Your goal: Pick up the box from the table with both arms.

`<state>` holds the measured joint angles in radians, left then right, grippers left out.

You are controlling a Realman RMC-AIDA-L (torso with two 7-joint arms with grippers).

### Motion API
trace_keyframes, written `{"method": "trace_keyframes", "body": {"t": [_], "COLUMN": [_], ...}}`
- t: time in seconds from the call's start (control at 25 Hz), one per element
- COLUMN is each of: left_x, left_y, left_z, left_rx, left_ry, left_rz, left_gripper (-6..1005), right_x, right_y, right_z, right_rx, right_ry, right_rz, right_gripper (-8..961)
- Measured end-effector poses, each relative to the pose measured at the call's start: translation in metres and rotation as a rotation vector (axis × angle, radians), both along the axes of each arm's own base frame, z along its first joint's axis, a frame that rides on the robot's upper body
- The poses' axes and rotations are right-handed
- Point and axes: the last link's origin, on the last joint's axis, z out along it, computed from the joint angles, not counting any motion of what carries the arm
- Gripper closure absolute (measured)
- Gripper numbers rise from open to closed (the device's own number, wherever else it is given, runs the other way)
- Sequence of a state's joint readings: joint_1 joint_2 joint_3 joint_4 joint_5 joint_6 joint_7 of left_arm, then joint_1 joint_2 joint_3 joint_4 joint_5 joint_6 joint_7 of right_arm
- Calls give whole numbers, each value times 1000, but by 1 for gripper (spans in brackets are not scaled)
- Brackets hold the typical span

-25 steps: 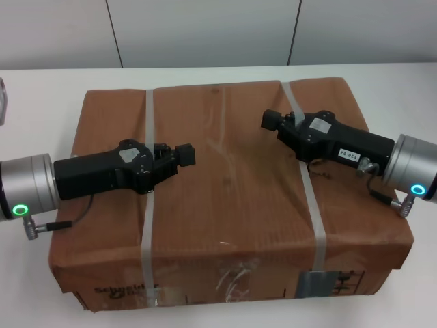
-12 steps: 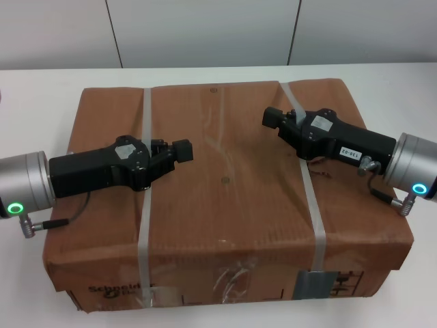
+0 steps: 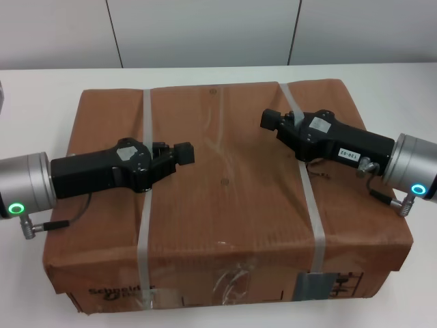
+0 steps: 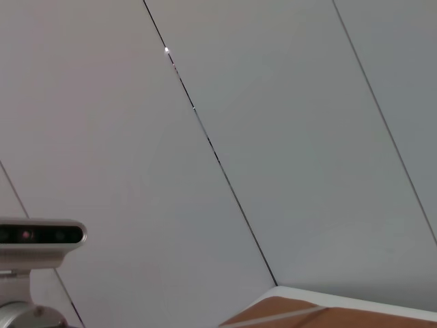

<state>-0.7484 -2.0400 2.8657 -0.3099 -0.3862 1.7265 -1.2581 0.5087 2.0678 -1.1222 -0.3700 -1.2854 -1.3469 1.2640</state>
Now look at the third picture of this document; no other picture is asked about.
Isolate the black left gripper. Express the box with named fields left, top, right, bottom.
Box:
left=51, top=137, right=195, bottom=199

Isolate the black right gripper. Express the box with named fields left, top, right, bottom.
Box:
left=261, top=108, right=396, bottom=172

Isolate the translucent white packing strap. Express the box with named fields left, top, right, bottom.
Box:
left=279, top=81, right=327, bottom=274
left=136, top=87, right=154, bottom=310

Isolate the brown cardboard box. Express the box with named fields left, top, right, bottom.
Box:
left=42, top=78, right=414, bottom=315

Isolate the right gripper cable with plugs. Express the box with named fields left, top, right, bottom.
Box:
left=356, top=156, right=414, bottom=218

